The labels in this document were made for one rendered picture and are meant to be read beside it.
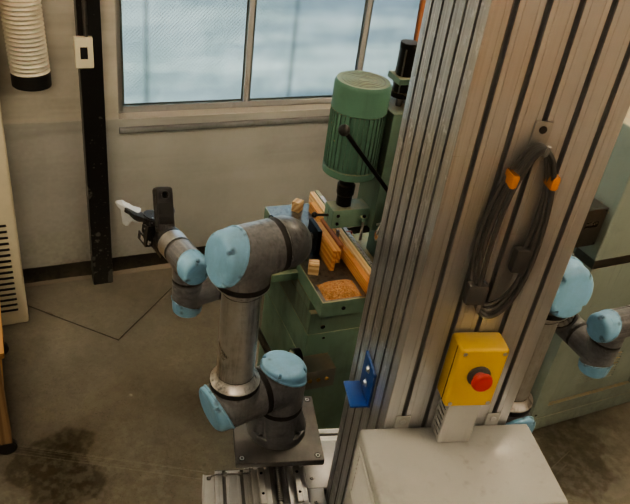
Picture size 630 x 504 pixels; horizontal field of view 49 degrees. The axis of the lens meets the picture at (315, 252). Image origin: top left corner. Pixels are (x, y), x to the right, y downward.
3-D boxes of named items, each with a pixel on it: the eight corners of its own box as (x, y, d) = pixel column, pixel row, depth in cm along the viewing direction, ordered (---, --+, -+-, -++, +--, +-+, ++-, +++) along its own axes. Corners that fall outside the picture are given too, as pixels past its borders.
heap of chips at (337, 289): (316, 284, 221) (317, 277, 219) (351, 280, 225) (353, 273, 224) (325, 300, 214) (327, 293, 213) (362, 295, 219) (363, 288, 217)
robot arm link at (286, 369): (312, 407, 174) (319, 368, 166) (266, 427, 166) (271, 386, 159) (286, 377, 181) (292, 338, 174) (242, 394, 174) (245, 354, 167)
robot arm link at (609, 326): (578, 332, 171) (590, 305, 167) (611, 325, 175) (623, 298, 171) (600, 353, 165) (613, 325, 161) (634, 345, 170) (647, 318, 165)
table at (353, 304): (239, 221, 258) (240, 207, 255) (314, 215, 269) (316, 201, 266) (292, 323, 213) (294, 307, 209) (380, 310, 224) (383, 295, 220)
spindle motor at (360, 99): (314, 160, 228) (326, 69, 211) (362, 158, 235) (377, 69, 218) (333, 186, 215) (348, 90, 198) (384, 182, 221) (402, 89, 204)
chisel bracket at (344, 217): (322, 222, 237) (325, 200, 233) (359, 218, 242) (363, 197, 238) (330, 233, 232) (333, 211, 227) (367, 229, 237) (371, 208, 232)
